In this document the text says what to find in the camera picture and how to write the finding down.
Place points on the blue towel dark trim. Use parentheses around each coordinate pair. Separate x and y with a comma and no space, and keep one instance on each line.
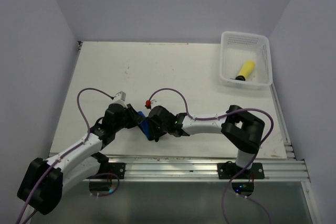
(146,127)

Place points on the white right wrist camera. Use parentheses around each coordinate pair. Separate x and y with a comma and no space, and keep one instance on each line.
(150,104)

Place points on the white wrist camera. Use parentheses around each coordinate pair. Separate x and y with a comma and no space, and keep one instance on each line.
(150,104)
(119,98)

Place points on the white plastic basket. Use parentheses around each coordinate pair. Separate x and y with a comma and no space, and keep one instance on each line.
(235,49)

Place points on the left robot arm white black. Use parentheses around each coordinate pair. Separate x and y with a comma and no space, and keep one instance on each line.
(46,180)

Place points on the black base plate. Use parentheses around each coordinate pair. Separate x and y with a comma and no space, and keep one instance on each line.
(228,170)
(115,168)

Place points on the aluminium mounting rail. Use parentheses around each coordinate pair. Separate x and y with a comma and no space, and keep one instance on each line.
(192,169)

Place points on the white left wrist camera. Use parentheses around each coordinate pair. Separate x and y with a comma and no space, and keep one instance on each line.
(119,98)

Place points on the yellow towel black trim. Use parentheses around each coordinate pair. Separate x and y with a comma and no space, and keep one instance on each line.
(245,71)

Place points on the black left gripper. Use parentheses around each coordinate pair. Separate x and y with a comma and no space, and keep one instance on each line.
(135,118)

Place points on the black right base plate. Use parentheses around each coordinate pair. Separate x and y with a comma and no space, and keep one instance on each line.
(228,170)

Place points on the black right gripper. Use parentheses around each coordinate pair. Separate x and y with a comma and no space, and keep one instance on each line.
(153,132)

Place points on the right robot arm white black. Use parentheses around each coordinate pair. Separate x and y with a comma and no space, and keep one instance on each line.
(243,129)

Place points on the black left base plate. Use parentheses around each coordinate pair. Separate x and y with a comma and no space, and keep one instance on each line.
(115,168)

